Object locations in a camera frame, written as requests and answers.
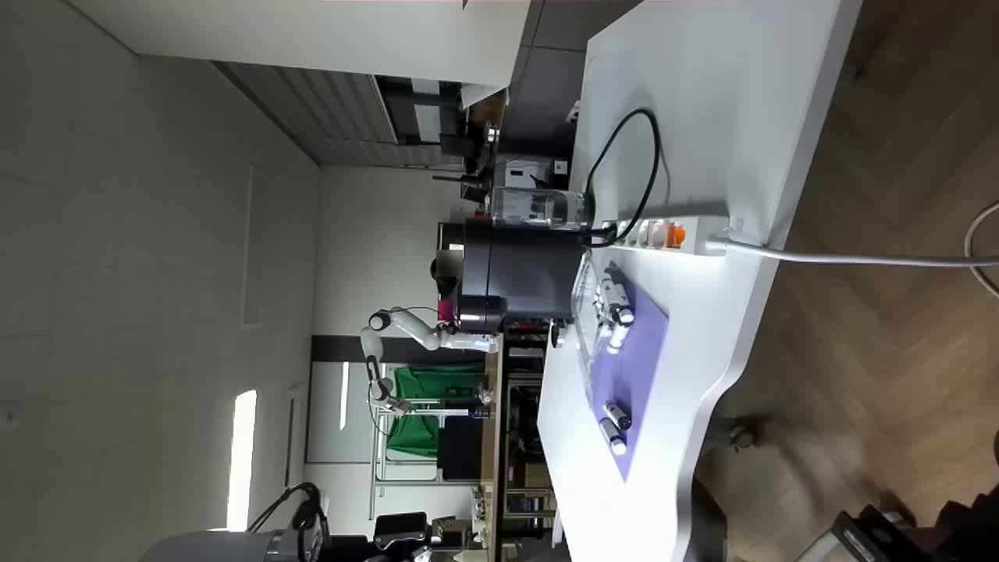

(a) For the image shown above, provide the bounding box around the green cloth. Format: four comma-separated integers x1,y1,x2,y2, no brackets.
391,364,488,462

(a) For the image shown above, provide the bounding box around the purple mat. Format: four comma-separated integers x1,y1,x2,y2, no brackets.
584,258,672,484

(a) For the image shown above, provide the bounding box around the wooden shelf rack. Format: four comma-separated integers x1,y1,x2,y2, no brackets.
476,322,557,557

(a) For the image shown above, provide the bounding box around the white power cable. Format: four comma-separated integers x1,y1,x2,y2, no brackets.
705,199,999,299

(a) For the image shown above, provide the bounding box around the clear plastic container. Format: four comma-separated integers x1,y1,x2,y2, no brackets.
576,253,642,355

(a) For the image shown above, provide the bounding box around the black power cable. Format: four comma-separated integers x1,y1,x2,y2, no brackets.
578,108,667,251

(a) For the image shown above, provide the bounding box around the white cabinet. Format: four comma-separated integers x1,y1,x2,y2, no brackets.
491,152,576,228

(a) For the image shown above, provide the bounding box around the black office chair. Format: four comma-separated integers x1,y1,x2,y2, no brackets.
248,479,334,562

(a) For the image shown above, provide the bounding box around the black coffee machine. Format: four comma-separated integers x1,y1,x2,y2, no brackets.
452,223,581,329

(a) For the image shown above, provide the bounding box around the white power strip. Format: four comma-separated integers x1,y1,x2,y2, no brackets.
616,212,733,253

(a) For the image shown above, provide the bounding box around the grey window blind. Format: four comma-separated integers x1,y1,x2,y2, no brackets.
215,60,407,172

